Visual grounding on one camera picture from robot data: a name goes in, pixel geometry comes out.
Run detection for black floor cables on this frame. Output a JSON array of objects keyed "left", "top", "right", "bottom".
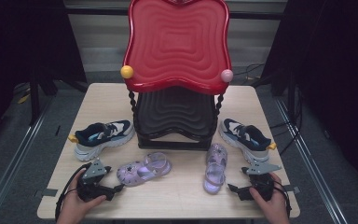
[{"left": 233, "top": 63, "right": 304, "bottom": 157}]

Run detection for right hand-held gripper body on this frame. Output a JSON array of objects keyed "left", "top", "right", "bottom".
[{"left": 238, "top": 161, "right": 282, "bottom": 202}]

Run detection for grey tape strip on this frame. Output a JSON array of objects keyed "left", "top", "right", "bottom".
[
  {"left": 282, "top": 185, "right": 301, "bottom": 194},
  {"left": 34, "top": 188, "right": 59, "bottom": 198}
]

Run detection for metal floor rail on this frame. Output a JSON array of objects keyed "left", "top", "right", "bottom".
[
  {"left": 0, "top": 96, "right": 56, "bottom": 224},
  {"left": 274, "top": 97, "right": 350, "bottom": 224}
]

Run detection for black metal stand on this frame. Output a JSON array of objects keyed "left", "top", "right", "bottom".
[{"left": 27, "top": 69, "right": 59, "bottom": 126}]

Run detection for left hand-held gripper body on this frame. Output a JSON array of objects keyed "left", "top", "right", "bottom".
[{"left": 76, "top": 158, "right": 117, "bottom": 203}]

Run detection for person's right hand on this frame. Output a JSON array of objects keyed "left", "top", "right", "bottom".
[{"left": 249, "top": 172, "right": 292, "bottom": 224}]

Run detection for person's left hand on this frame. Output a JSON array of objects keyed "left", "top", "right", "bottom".
[{"left": 55, "top": 176, "right": 108, "bottom": 224}]

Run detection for yellow floor object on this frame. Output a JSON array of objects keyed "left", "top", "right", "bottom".
[{"left": 16, "top": 92, "right": 32, "bottom": 105}]

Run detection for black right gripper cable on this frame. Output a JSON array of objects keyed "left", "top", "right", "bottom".
[{"left": 271, "top": 179, "right": 293, "bottom": 218}]

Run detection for dark curtain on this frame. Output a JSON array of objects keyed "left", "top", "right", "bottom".
[
  {"left": 0, "top": 0, "right": 88, "bottom": 147},
  {"left": 260, "top": 0, "right": 358, "bottom": 194}
]

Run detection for purple jelly sandal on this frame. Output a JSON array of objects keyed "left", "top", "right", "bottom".
[
  {"left": 116, "top": 151, "right": 172, "bottom": 188},
  {"left": 202, "top": 143, "right": 228, "bottom": 195}
]

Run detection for navy and white sneaker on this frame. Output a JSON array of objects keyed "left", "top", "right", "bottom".
[
  {"left": 67, "top": 119, "right": 136, "bottom": 162},
  {"left": 218, "top": 117, "right": 278, "bottom": 164}
]

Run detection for red and black shoe rack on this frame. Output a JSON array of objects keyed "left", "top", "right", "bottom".
[{"left": 119, "top": 0, "right": 235, "bottom": 152}]

